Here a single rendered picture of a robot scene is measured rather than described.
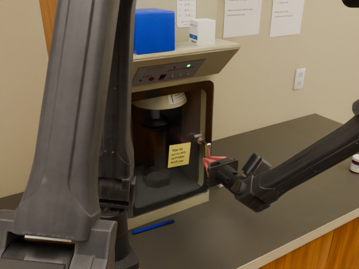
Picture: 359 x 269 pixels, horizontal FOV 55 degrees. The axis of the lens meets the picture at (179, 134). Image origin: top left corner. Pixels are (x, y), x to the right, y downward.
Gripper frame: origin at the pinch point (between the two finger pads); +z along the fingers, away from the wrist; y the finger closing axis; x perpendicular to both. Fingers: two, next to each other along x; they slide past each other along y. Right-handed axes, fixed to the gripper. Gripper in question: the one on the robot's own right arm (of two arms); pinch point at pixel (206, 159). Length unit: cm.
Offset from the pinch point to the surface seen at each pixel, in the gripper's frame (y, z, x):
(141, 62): 23.0, -5.5, -34.9
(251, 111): -61, 49, 13
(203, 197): -2.6, 4.9, 18.4
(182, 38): 5.9, 5.6, -37.0
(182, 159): 6.4, 3.8, -0.2
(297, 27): -87, 50, -28
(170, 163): 10.8, 3.7, 0.1
